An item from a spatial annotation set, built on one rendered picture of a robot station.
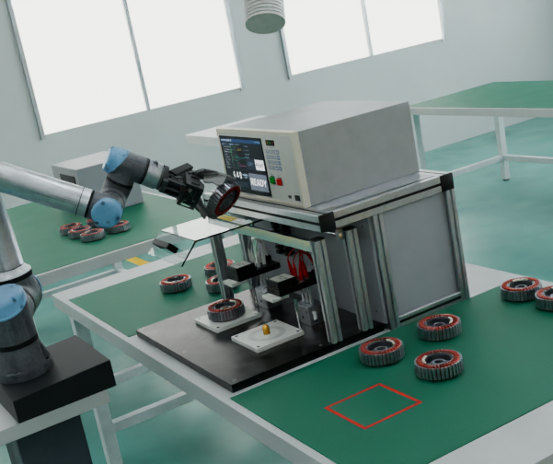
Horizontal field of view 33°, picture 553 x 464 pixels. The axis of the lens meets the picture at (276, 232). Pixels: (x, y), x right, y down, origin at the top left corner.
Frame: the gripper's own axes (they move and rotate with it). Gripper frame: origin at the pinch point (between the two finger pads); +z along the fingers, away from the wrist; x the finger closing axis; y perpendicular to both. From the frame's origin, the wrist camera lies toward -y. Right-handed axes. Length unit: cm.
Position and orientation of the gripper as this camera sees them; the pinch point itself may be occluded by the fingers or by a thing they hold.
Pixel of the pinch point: (225, 197)
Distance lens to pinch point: 260.3
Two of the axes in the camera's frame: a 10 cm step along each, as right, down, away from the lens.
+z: 8.9, 3.3, 3.3
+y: 1.2, 5.3, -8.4
